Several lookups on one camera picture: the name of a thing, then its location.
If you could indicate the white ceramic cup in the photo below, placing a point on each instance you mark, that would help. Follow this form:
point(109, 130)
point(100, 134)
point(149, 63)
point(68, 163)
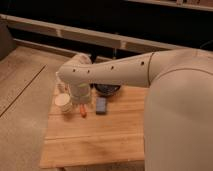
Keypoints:
point(63, 101)

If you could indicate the grey wall rail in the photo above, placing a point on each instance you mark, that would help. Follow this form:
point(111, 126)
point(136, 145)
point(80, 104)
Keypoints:
point(86, 36)

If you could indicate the blue sponge block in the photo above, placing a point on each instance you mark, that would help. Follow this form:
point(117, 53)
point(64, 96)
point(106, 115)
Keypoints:
point(101, 105)

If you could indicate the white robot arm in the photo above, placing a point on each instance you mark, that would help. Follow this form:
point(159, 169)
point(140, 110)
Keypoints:
point(178, 110)

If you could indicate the dark ceramic bowl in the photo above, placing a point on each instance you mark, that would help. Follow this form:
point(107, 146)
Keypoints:
point(107, 90)

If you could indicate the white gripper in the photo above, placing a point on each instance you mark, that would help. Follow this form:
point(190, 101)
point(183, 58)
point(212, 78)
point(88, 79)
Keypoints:
point(80, 94)

